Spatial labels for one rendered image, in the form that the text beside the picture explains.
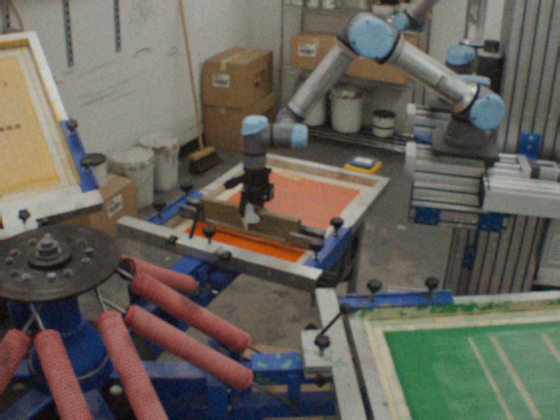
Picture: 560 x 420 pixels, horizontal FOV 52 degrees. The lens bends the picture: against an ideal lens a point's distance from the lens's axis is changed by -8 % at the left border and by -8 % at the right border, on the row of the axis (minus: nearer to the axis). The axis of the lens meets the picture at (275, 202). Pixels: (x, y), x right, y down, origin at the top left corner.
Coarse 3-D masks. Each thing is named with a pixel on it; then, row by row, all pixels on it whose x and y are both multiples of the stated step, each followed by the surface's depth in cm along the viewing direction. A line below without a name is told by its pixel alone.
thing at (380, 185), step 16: (272, 160) 254; (288, 160) 252; (224, 176) 236; (336, 176) 243; (352, 176) 240; (368, 176) 238; (208, 192) 223; (384, 192) 232; (368, 208) 216; (176, 224) 207; (352, 224) 202
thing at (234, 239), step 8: (272, 176) 245; (280, 176) 245; (280, 184) 238; (288, 184) 239; (296, 184) 239; (304, 184) 239; (232, 200) 225; (200, 224) 208; (184, 232) 202; (200, 232) 203; (216, 232) 203; (224, 232) 203; (232, 232) 203; (216, 240) 198; (224, 240) 198; (232, 240) 198; (240, 240) 198
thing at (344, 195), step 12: (312, 192) 232; (324, 192) 232; (336, 192) 233; (348, 192) 233; (336, 204) 223; (324, 216) 215; (336, 216) 215; (324, 228) 207; (252, 240) 198; (264, 240) 199; (264, 252) 192; (276, 252) 192; (288, 252) 192; (300, 252) 192
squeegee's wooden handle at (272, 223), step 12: (204, 204) 202; (216, 204) 199; (228, 204) 198; (204, 216) 204; (216, 216) 201; (228, 216) 199; (264, 216) 193; (276, 216) 191; (288, 216) 191; (252, 228) 197; (264, 228) 194; (276, 228) 192; (288, 228) 190; (300, 228) 191; (288, 240) 192
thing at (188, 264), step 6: (186, 258) 171; (192, 258) 171; (198, 258) 171; (180, 264) 168; (186, 264) 168; (192, 264) 168; (198, 264) 168; (204, 264) 171; (210, 264) 174; (174, 270) 165; (180, 270) 165; (186, 270) 165; (192, 270) 166; (192, 276) 166
